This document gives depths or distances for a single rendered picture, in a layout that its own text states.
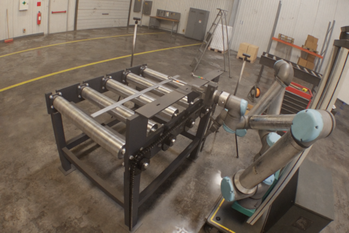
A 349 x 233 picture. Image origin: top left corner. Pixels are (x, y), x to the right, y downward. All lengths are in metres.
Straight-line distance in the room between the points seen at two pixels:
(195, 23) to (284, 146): 11.22
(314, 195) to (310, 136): 0.81
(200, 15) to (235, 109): 10.73
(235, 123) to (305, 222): 0.85
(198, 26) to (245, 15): 2.80
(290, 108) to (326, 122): 2.68
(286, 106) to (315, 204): 2.27
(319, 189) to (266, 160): 0.76
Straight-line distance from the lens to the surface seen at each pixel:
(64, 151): 2.01
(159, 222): 1.89
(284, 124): 1.02
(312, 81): 6.52
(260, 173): 0.96
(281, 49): 11.26
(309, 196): 1.46
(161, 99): 1.12
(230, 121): 1.16
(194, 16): 11.85
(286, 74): 1.44
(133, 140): 1.03
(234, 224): 1.68
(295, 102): 3.42
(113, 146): 1.17
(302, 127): 0.75
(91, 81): 1.93
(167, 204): 2.01
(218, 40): 9.57
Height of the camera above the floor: 1.67
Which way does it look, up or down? 27 degrees down
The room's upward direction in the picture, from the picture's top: 11 degrees clockwise
